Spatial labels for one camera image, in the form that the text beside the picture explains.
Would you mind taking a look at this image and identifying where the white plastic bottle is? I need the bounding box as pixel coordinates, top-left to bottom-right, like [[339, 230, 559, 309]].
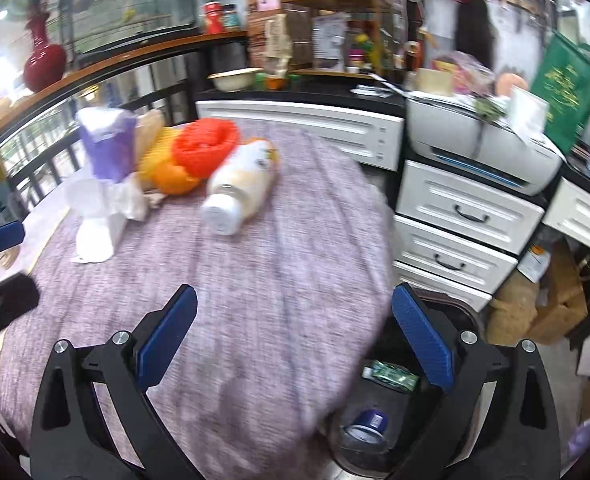
[[201, 139, 282, 236]]

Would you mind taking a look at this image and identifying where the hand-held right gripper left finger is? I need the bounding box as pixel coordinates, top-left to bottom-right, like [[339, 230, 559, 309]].
[[30, 284, 210, 480]]

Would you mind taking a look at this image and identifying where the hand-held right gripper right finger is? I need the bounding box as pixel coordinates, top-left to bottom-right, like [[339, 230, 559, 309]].
[[390, 282, 560, 480]]

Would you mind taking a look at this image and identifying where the beige foam net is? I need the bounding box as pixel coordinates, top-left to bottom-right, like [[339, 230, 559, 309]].
[[135, 110, 166, 161]]

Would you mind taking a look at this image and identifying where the red jar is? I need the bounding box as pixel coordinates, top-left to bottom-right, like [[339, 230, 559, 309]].
[[204, 2, 226, 35]]

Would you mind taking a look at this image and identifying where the purple tissue pack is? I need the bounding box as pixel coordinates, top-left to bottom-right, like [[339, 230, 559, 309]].
[[76, 107, 138, 183]]

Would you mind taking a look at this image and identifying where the brown paper bag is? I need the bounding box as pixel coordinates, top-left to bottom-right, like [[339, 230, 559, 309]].
[[265, 12, 294, 73]]

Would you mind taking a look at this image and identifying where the blue lidded plastic cup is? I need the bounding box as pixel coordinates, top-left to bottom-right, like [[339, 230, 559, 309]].
[[342, 409, 390, 453]]

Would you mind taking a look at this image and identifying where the white plastic wrapper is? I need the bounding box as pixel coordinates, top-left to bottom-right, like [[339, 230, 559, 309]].
[[65, 175, 148, 264]]

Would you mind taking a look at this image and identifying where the black railing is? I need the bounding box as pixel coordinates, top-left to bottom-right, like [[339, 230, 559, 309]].
[[0, 85, 196, 291]]

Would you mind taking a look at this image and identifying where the white drawer with black handle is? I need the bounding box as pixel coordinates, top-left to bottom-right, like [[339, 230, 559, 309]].
[[396, 160, 546, 256], [394, 215, 518, 297]]

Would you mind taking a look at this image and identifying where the peach round object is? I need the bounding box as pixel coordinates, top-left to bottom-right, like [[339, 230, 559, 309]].
[[495, 71, 528, 96]]

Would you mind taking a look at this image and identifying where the white desk drawer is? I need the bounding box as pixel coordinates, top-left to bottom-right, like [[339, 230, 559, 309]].
[[542, 177, 590, 251]]

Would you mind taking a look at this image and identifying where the green tote bag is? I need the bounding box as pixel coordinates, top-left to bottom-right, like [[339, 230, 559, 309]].
[[531, 30, 590, 156]]

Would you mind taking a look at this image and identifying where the dark hanging hairpiece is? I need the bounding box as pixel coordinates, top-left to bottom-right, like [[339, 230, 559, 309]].
[[455, 0, 496, 68]]

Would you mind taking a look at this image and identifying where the white paper sheet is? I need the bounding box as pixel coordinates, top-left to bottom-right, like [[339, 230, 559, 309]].
[[507, 86, 550, 143]]

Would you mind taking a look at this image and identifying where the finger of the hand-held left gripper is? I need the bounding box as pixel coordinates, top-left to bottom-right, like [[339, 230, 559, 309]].
[[0, 272, 40, 341], [0, 221, 26, 261]]

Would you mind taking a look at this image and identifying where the white bottom drawer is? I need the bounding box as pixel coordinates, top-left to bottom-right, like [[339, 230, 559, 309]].
[[392, 260, 493, 311]]

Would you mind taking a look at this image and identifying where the cream bowl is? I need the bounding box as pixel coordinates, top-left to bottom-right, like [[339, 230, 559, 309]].
[[207, 67, 258, 93]]

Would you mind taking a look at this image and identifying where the red vase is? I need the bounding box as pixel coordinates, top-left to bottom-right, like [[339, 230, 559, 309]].
[[23, 12, 68, 93]]

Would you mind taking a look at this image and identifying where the orange fruit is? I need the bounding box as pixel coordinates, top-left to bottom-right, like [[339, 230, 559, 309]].
[[154, 160, 200, 196]]

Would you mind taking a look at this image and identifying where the white printer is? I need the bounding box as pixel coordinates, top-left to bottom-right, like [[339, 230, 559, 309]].
[[406, 91, 564, 197]]

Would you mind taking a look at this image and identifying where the red toy strawberry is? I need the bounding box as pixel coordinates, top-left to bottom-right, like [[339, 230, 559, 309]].
[[171, 119, 240, 179]]

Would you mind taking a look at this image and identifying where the wooden shelf rack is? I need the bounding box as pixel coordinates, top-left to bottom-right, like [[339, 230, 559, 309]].
[[280, 0, 390, 78]]

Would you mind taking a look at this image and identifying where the green snack packet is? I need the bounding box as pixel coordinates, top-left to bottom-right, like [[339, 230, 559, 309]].
[[362, 359, 420, 393]]

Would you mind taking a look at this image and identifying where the black trash bin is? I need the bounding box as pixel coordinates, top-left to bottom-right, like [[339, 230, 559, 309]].
[[322, 292, 488, 480]]

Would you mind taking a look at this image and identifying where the white orange package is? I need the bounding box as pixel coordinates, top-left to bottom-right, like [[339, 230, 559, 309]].
[[517, 242, 550, 283]]

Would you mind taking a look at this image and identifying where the wooden ledge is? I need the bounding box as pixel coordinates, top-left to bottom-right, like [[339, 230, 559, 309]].
[[0, 30, 248, 151]]

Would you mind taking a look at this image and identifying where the cardboard box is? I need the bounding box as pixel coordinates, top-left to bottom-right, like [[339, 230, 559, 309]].
[[530, 240, 588, 343]]

